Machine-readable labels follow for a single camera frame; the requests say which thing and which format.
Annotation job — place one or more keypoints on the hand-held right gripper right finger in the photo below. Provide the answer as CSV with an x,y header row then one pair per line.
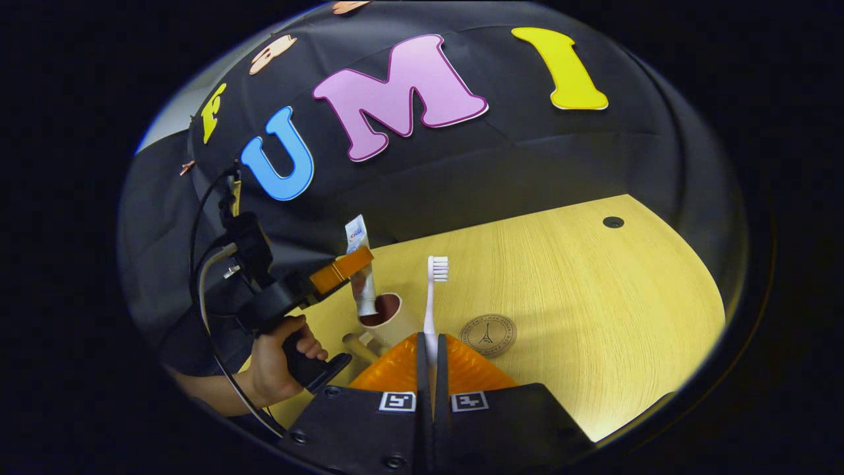
x,y
442,435

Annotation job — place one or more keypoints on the beige cup with brown inside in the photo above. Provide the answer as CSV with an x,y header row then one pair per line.
x,y
395,323

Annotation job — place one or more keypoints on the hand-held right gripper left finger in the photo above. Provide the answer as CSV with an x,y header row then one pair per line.
x,y
423,435

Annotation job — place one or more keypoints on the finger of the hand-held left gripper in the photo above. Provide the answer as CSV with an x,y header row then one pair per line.
x,y
339,270

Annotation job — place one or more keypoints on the white toothbrush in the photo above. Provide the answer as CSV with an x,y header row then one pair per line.
x,y
429,310

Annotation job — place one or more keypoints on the black backdrop cloth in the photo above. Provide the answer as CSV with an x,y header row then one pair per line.
x,y
527,152

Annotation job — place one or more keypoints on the black desk grommet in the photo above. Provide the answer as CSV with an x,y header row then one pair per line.
x,y
613,222

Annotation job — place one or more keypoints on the round brown coaster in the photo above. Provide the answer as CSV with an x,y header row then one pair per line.
x,y
488,335

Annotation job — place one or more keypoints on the white toothpaste tube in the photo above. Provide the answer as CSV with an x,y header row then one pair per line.
x,y
357,234

